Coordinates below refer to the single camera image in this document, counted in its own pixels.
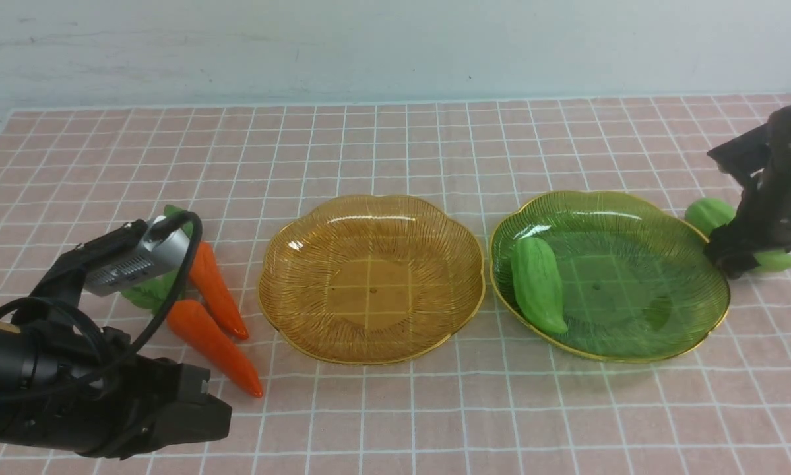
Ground black camera cable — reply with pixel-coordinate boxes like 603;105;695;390
0;211;204;404

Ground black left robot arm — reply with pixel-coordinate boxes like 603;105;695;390
0;212;232;460

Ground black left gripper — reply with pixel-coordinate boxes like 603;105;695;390
0;224;232;460

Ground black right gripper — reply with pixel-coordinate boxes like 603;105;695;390
704;104;791;279

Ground amber ribbed plastic plate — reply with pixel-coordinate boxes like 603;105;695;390
257;195;486;365

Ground green ribbed plastic plate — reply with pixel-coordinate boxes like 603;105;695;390
490;191;731;363

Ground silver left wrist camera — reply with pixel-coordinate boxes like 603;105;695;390
83;216;190;296

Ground orange toy carrot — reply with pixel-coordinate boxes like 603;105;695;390
166;272;265;398
162;240;249;350

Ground green toy gourd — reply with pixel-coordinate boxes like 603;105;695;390
683;197;791;273
511;237;568;334

